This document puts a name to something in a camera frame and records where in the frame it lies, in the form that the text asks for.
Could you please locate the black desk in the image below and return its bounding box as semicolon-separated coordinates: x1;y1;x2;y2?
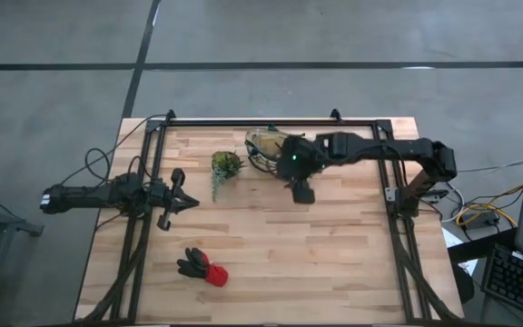
447;226;517;265

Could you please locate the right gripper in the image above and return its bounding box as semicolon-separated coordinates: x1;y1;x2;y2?
275;134;331;205

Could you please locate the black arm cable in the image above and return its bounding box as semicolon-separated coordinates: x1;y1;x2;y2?
59;113;170;187

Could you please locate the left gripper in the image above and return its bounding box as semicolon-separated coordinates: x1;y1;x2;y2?
151;167;201;232

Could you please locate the yellow cable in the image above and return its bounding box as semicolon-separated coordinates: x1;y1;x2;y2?
455;183;523;228

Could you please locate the beige green gardening bag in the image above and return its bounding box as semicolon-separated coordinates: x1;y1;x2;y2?
244;123;306;176

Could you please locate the black keyboard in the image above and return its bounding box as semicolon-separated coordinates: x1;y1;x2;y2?
480;243;523;322

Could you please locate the green potted succulent plant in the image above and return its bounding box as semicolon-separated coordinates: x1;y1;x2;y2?
210;150;247;203

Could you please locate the black aluminium table frame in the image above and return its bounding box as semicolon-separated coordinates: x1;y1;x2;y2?
79;108;460;324

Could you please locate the red and black glove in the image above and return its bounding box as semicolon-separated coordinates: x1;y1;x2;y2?
176;247;230;288

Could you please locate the grey power adapter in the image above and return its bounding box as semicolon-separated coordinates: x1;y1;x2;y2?
463;211;501;229

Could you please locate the white paper sheet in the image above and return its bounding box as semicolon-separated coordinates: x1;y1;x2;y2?
440;226;479;276

